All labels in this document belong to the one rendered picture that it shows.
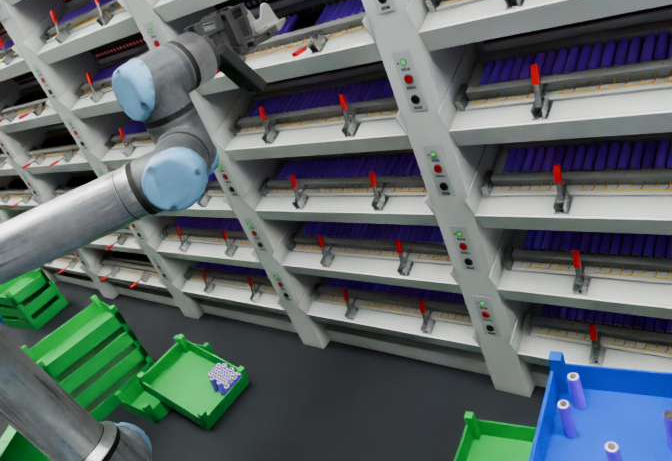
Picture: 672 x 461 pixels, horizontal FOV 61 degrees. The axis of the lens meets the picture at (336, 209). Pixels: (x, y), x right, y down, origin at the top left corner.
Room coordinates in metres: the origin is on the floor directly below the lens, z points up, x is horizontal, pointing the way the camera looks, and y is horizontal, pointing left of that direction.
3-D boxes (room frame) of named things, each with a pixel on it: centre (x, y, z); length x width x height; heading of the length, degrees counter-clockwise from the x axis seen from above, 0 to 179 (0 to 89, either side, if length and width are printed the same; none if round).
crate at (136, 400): (1.70, 0.78, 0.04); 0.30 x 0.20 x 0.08; 133
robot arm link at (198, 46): (1.06, 0.13, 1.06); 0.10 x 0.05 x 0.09; 42
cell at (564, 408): (0.59, -0.19, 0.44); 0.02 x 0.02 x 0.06
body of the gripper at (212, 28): (1.12, 0.07, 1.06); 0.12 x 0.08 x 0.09; 132
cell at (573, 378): (0.63, -0.23, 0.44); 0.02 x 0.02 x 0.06
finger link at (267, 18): (1.17, -0.03, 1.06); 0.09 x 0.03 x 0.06; 124
